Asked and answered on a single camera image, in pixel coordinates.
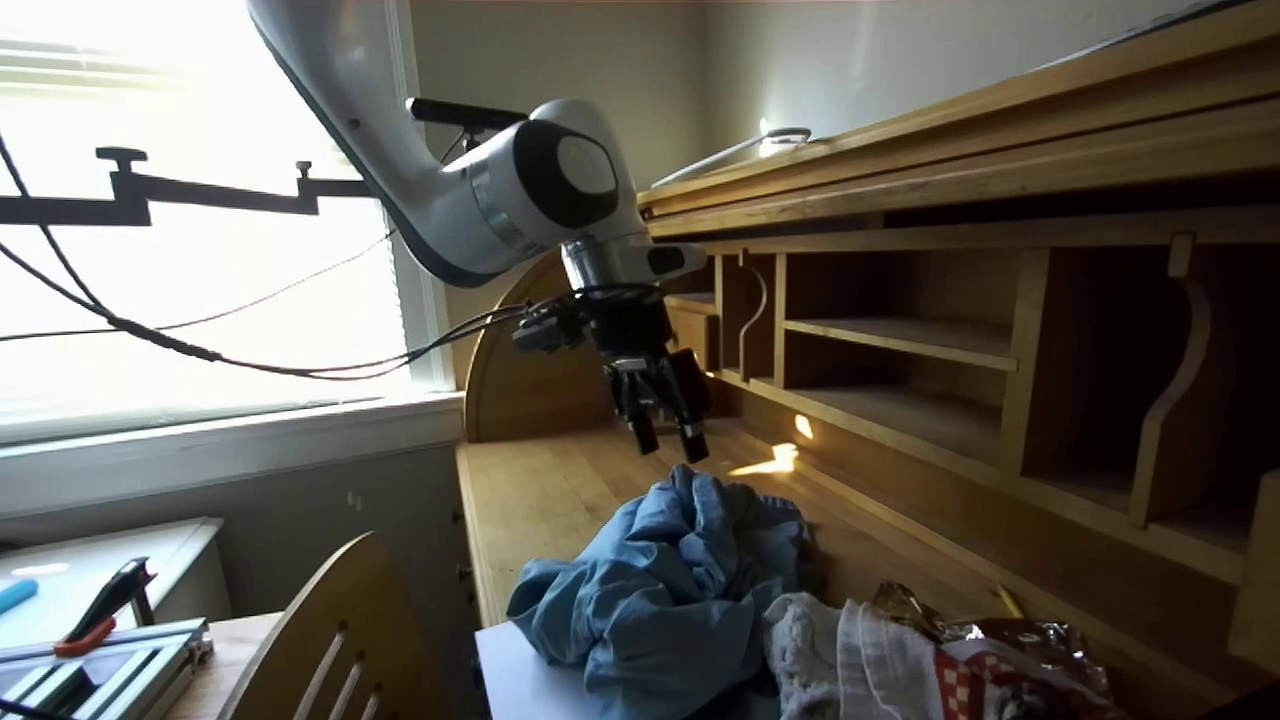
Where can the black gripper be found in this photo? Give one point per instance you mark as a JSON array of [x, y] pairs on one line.
[[634, 325]]

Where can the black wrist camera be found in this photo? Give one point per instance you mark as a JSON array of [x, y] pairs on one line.
[[551, 331]]

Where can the blue fabric sheet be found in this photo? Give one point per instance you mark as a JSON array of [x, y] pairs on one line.
[[666, 585]]

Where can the white paper sheet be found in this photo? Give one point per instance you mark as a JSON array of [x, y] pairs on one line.
[[513, 680]]

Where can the blue marker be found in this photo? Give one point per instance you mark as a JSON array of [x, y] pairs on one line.
[[12, 594]]

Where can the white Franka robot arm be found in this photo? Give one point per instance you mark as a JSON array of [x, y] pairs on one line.
[[442, 184]]

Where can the window with white frame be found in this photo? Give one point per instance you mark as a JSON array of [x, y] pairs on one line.
[[134, 83]]

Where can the wooden side table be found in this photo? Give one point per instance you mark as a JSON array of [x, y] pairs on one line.
[[228, 655]]

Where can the wooden desk with hutch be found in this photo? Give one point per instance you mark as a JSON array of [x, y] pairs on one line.
[[935, 402]]

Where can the wooden chair back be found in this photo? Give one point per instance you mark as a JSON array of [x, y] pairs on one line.
[[363, 585]]

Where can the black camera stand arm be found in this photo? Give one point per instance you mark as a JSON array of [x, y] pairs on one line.
[[201, 193]]

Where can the green tool case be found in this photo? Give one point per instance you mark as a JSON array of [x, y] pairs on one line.
[[122, 672]]

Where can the red white patterned snack bag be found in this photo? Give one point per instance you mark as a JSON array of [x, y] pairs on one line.
[[1014, 680]]

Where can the white waffle towel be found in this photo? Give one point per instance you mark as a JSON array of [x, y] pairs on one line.
[[815, 655]]

